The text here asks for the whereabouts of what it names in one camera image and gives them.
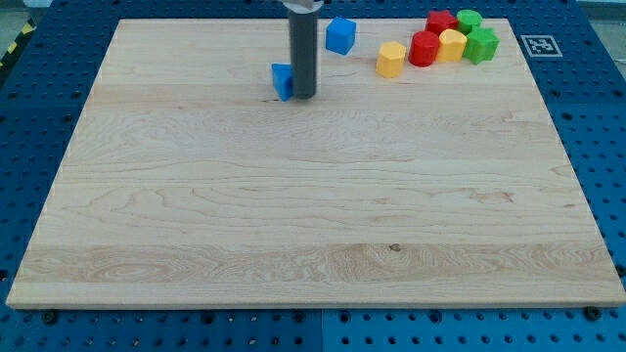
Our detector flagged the blue triangle block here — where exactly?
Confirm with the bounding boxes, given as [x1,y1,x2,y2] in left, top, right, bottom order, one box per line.
[271,63,293,102]

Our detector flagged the blue cube block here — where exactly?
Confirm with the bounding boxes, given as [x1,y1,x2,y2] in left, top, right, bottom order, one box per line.
[325,17,357,55]

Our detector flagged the wooden board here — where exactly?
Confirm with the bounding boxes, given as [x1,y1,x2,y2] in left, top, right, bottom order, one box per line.
[7,19,625,309]

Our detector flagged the yellow hexagon block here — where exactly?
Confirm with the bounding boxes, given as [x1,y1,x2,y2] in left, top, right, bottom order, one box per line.
[376,41,406,78]

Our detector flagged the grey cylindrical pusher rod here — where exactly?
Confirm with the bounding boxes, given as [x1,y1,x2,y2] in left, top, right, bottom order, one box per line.
[289,10,318,100]

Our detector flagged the red cylinder block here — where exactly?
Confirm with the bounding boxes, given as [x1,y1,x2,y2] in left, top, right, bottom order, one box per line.
[409,30,439,66]

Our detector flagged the yellow pentagon block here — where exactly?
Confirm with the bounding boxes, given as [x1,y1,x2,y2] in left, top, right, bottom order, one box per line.
[435,29,468,63]

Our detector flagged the red star block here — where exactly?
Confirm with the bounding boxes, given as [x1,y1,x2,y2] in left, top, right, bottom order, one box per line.
[425,10,459,35]

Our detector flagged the green star block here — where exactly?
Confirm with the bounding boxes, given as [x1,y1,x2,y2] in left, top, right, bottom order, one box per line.
[463,27,500,65]

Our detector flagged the green cylinder block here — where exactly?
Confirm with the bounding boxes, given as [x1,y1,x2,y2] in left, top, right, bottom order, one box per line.
[456,9,483,34]

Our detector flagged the white fiducial marker tag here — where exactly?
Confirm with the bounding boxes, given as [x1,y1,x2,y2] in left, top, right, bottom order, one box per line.
[521,34,562,58]

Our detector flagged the black bolt left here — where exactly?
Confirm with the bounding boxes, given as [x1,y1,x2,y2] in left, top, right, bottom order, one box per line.
[41,310,58,326]

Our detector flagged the black bolt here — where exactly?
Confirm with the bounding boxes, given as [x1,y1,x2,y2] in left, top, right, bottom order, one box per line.
[584,306,603,322]
[41,310,58,326]

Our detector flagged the black bolt right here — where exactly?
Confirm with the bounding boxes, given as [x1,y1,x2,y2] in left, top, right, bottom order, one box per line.
[584,306,603,322]

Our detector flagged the silver rod mount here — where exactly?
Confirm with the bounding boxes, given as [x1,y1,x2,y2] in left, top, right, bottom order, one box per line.
[281,0,324,14]

